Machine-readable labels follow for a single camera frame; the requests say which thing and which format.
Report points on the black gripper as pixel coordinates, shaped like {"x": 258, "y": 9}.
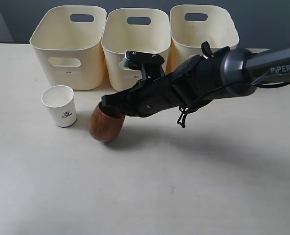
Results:
{"x": 146, "y": 98}

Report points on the brown wooden cup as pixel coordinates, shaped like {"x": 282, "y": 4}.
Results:
{"x": 105, "y": 123}

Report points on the white paper cup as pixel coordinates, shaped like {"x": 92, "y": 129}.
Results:
{"x": 59, "y": 101}

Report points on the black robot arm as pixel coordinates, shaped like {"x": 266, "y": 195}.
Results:
{"x": 225, "y": 73}

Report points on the middle cream plastic bin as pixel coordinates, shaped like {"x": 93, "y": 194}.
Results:
{"x": 133, "y": 29}

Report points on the cream plastic bin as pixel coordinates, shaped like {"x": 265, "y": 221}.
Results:
{"x": 133, "y": 29}
{"x": 67, "y": 43}
{"x": 191, "y": 25}

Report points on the left cream plastic bin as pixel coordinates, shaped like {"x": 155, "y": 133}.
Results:
{"x": 67, "y": 43}

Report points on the right cream plastic bin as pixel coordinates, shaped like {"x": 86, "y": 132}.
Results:
{"x": 191, "y": 25}

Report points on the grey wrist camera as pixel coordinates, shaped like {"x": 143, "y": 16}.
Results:
{"x": 150, "y": 65}

